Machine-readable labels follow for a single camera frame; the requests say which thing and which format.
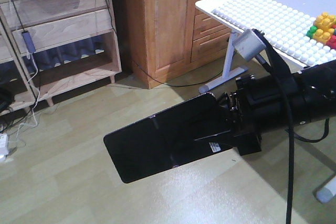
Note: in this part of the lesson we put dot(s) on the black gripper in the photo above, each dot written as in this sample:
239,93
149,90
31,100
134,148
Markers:
256,107

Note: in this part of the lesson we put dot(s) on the black smartphone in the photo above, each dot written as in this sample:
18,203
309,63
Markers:
163,141

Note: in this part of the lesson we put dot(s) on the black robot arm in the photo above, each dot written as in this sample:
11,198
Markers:
308,95

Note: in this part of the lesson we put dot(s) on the white desk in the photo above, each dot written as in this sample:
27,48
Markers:
236,66

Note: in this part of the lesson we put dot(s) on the light wooden shelf desk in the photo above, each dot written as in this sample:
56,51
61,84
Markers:
76,45

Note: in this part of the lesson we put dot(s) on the white studded building baseplate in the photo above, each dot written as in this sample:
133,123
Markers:
284,27

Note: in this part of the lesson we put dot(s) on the brown wooden cabinet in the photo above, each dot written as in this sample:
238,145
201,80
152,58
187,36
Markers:
163,39

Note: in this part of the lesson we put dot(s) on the colourful toy blocks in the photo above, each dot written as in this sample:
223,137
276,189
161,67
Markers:
323,30

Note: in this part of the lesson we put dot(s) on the grey usb hub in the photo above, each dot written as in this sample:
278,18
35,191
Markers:
29,42

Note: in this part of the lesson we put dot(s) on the white power strip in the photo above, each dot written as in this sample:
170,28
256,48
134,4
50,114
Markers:
3,146

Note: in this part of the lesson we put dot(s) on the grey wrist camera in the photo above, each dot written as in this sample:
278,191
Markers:
249,45

